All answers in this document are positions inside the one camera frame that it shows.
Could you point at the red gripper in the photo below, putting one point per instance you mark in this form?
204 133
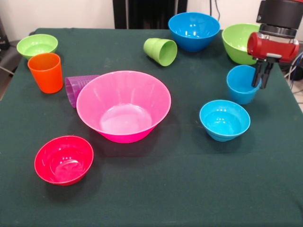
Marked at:
272 48

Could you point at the blue cup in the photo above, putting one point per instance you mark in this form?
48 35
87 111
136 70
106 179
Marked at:
239 89

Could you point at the large green bowl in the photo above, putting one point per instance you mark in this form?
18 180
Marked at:
234 45

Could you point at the small cyan bowl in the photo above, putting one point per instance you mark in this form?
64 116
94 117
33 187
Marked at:
225 121

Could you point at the large blue bowl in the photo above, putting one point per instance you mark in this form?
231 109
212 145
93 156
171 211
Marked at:
194 30

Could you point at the green cup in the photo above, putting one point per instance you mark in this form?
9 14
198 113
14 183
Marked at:
162 52

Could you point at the large pink bowl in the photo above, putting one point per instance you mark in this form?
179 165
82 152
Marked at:
123 106

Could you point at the purple cup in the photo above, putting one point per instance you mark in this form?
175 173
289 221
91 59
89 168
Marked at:
73 88

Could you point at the small magenta bowl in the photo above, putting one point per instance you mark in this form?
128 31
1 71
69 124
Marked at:
64 163

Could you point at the small green bowl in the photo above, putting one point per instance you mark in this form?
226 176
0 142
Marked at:
36 45

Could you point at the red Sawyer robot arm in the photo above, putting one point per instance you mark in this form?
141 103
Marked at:
281 11

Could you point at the dark green tablecloth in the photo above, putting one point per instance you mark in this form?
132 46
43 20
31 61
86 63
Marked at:
151 177

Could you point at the orange red cup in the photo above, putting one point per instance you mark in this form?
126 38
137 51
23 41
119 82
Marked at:
45 73

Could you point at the grey chair base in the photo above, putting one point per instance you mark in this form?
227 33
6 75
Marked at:
11 56

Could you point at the black device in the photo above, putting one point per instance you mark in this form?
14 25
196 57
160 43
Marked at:
3 35

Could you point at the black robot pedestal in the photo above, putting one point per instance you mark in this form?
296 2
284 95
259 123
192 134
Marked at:
146 14

